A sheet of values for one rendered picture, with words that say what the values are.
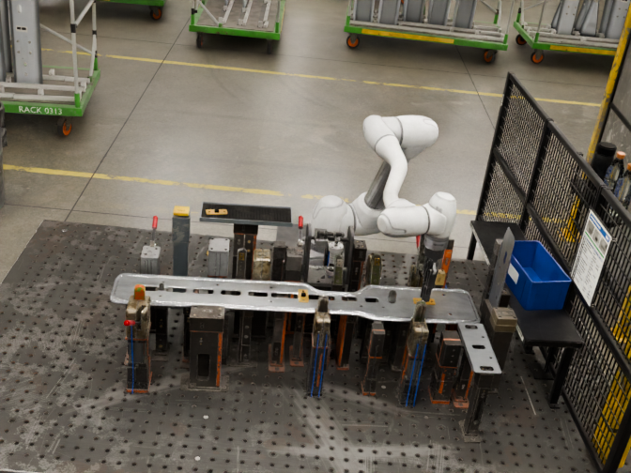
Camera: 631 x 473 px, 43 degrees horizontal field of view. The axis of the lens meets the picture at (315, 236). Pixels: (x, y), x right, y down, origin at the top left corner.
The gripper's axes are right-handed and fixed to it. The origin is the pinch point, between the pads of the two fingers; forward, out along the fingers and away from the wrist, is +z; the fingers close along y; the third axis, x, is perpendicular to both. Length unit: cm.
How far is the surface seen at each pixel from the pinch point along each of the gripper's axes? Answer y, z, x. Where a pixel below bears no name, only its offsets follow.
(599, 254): 16, -30, 54
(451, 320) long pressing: 10.7, 5.2, 8.6
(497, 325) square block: 17.0, 1.9, 23.9
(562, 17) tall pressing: -704, 53, 301
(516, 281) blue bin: -4.4, -4.3, 35.9
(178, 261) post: -31, 11, -96
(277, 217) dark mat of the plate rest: -32, -11, -57
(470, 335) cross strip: 19.9, 5.0, 14.0
